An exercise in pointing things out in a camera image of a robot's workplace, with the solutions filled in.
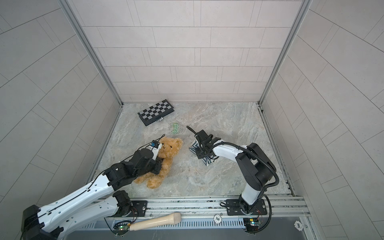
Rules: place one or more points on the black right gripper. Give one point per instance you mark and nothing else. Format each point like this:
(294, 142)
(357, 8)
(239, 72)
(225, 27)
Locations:
(199, 155)

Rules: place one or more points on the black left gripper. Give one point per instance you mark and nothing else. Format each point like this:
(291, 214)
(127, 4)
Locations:
(158, 163)

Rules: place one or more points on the blue white striped sweater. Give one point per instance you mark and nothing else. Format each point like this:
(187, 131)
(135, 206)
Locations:
(204, 156)

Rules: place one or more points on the brown teddy bear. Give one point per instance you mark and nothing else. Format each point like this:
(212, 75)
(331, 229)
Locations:
(170, 148)

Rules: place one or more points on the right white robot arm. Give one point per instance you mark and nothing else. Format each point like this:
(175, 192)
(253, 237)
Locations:
(257, 169)

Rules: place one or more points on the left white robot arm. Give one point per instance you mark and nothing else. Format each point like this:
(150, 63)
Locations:
(102, 198)

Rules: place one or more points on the green brick pattern plastic bag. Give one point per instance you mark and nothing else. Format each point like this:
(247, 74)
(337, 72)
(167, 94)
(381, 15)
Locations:
(175, 128)

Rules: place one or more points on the folded black chess board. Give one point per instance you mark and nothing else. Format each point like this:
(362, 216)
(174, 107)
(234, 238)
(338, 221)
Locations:
(155, 112)

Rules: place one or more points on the left green circuit board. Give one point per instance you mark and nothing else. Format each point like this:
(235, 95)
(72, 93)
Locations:
(121, 228)

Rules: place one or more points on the right circuit board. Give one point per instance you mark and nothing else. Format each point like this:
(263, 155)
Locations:
(251, 225)

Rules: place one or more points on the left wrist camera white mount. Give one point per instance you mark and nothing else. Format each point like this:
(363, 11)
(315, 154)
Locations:
(155, 147)

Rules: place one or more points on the beige wooden handle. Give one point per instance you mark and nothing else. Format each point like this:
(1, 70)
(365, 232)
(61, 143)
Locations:
(172, 219)

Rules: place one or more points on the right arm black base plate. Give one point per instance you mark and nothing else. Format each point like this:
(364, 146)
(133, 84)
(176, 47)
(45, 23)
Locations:
(234, 208)

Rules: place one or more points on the aluminium mounting rail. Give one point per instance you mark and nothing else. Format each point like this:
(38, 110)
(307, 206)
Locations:
(195, 208)

